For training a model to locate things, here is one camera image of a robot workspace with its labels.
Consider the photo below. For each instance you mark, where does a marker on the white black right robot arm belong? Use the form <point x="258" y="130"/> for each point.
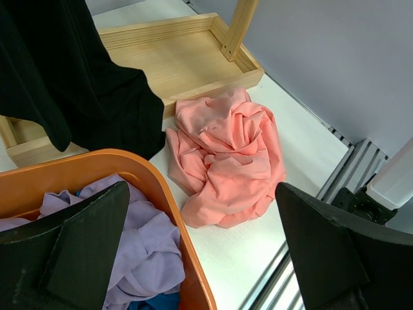
<point x="375" y="188"/>

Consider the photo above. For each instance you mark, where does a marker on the wooden clothes rack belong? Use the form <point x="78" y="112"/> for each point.
<point x="182" y="58"/>

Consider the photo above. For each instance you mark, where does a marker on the orange plastic basket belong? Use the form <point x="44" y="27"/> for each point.
<point x="22" y="193"/>

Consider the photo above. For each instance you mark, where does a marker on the pink t shirt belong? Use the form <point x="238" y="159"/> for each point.
<point x="226" y="155"/>

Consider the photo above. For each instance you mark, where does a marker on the black t shirt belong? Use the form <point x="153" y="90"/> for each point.
<point x="56" y="72"/>

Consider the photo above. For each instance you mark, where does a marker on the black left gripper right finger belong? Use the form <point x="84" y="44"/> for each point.
<point x="341" y="260"/>

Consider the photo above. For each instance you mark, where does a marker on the blue t shirt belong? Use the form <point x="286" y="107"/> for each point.
<point x="159" y="302"/>

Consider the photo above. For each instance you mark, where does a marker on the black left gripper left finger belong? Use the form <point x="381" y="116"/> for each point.
<point x="64" y="260"/>

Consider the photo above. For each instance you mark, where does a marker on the purple t shirt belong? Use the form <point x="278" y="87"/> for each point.
<point x="148" y="260"/>

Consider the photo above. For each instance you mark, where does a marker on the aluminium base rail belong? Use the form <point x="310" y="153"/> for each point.
<point x="278" y="281"/>

